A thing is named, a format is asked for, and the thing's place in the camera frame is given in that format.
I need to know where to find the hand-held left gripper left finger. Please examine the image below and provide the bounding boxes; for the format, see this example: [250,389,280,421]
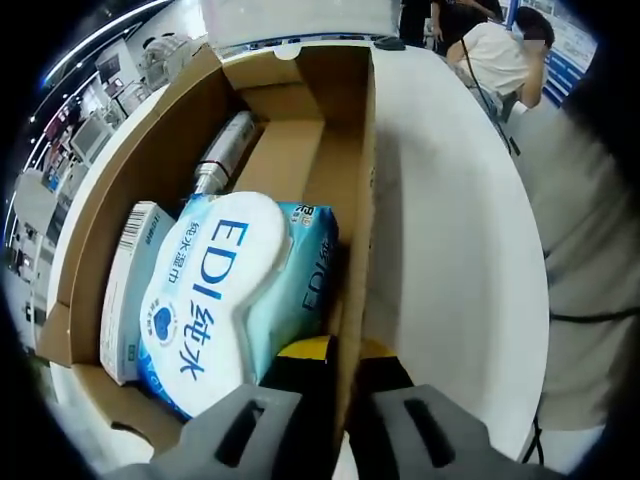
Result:
[149,335,359,480]

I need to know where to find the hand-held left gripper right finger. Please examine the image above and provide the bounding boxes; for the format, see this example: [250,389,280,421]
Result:
[349,337,556,480]

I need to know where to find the light blue wet wipes pack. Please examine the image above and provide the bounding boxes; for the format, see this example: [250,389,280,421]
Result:
[135,191,342,421]

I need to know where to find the small white carton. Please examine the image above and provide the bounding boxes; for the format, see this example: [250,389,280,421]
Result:
[98,199,177,386]

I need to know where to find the brown cardboard shoe box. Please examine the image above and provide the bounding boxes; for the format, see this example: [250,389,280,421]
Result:
[37,42,377,446]

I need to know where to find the silver bottle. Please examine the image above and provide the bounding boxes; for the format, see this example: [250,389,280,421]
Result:
[192,109,260,197]

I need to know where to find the person's light trousers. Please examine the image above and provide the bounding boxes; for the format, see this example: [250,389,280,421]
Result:
[522,107,640,431]

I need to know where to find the person's black shirt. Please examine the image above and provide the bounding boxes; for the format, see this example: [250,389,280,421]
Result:
[559,49,640,166]

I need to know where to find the black device cable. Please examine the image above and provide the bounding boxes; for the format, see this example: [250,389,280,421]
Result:
[549,305,640,325]

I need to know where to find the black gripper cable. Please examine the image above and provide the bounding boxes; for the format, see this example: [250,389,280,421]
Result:
[459,37,521,154]

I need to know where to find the blue wall poster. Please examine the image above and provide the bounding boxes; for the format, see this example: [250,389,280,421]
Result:
[542,14,599,106]

